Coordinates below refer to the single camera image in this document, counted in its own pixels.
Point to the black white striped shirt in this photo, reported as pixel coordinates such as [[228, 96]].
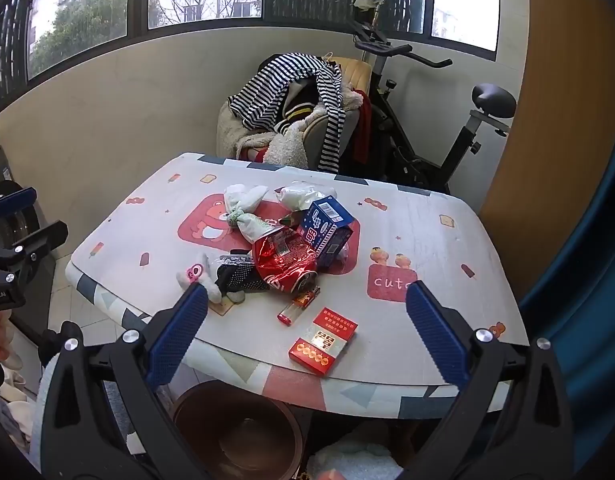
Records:
[[267, 87]]

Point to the yellow green snack wrapper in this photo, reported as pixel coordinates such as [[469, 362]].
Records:
[[289, 219]]

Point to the black jacket with yellow stripes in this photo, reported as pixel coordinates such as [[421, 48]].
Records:
[[300, 102]]

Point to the printed bear table mat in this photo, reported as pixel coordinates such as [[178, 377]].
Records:
[[137, 240]]

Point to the black exercise bike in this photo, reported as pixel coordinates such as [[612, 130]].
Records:
[[387, 110]]

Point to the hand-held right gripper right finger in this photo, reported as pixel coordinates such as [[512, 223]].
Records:
[[437, 330]]

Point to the black pen in clear wrap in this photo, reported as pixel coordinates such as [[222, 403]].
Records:
[[235, 259]]

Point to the blue snack box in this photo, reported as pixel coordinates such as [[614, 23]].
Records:
[[327, 232]]

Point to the blue curtain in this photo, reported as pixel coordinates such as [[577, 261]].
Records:
[[587, 310]]

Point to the beige armchair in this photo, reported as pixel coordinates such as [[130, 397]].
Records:
[[355, 72]]

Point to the red cigarette pack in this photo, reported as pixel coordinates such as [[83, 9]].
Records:
[[325, 342]]

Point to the white plastic bag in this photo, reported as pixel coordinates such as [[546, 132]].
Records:
[[300, 195]]

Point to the red garment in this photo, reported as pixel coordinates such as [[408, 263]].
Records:
[[363, 125]]

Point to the black dotted sock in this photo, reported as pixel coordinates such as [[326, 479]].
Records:
[[240, 277]]

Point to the patterned tablecloth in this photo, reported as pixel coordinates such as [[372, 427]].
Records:
[[297, 390]]

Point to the white tissue wad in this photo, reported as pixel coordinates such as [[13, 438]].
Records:
[[247, 205]]

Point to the brown trash bin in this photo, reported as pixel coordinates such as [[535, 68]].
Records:
[[212, 410]]

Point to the white crumpled sheet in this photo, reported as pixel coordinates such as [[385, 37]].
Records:
[[352, 455]]

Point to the wooden door panel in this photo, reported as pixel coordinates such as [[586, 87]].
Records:
[[552, 135]]

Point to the red lighter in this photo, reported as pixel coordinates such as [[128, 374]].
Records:
[[297, 307]]

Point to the white fleece blanket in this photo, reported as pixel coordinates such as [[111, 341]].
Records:
[[290, 145]]

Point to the light blue fleece pajamas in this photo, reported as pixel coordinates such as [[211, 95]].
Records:
[[45, 385]]

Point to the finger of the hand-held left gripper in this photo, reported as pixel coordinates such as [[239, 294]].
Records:
[[37, 240], [15, 201]]

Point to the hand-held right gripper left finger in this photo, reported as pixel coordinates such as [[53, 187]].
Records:
[[180, 330]]

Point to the crushed red soda can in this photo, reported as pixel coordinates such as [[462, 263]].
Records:
[[282, 260]]

